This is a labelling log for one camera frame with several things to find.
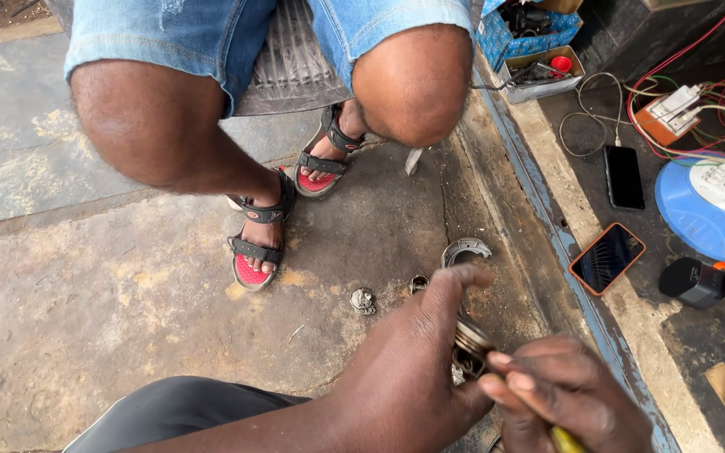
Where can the dark gray trousers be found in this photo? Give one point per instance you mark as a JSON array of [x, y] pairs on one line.
[[173, 409]]

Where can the black power adapter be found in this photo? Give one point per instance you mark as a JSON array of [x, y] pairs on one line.
[[693, 283]]

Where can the person's right fingers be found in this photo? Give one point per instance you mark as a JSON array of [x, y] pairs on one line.
[[539, 377]]

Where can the person's right hand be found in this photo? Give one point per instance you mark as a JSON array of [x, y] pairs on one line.
[[570, 402]]

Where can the gray box with tools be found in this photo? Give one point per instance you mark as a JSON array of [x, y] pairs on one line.
[[542, 78]]

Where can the person's left hand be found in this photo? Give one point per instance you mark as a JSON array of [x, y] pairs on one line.
[[400, 352]]

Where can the black smartphone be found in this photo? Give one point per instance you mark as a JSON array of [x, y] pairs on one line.
[[624, 177]]

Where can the orange socket box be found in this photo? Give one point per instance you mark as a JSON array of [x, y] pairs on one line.
[[664, 119]]

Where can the blue patterned carton with parts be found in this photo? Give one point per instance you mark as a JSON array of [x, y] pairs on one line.
[[526, 34]]

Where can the smartphone in orange case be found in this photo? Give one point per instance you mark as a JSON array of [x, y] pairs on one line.
[[606, 258]]

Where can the curved metal bracket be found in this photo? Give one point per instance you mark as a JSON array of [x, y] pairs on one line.
[[463, 247]]

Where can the black red sandal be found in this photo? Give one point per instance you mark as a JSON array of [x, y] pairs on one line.
[[325, 167], [255, 251]]

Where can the gray plastic stool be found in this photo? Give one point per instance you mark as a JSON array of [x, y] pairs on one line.
[[293, 63]]

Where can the small lumpy metal piece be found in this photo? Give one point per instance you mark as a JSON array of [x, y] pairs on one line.
[[362, 301]]

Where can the blue round plastic base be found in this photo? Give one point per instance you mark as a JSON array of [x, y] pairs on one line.
[[693, 220]]

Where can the white scrap piece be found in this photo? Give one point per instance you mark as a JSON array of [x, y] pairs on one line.
[[413, 162]]

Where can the round metal motor part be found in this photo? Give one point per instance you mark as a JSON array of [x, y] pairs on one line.
[[471, 343]]

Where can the red plastic cap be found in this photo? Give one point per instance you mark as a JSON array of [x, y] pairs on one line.
[[561, 64]]

